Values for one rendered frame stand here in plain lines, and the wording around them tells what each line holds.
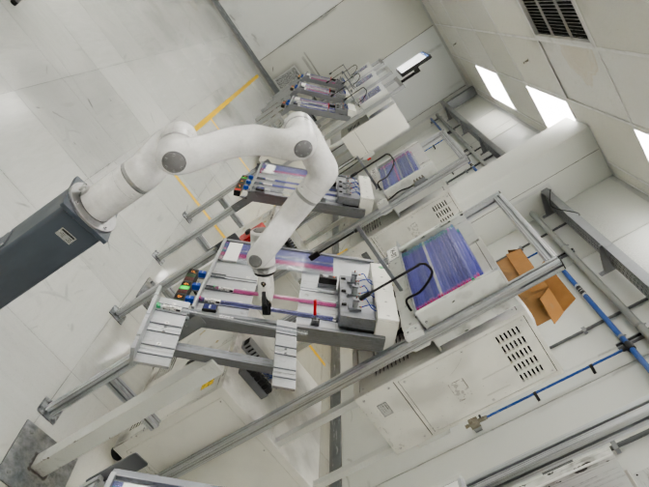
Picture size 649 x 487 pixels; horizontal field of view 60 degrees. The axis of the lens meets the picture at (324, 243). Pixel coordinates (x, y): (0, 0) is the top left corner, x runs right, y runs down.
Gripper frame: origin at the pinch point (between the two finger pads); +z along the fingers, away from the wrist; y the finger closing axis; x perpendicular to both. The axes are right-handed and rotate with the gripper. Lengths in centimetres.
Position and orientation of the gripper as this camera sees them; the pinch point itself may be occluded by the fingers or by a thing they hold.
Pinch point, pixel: (267, 308)
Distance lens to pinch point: 215.7
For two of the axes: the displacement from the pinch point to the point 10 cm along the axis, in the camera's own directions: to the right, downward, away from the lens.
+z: 0.2, 9.2, 3.8
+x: -10.0, 0.1, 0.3
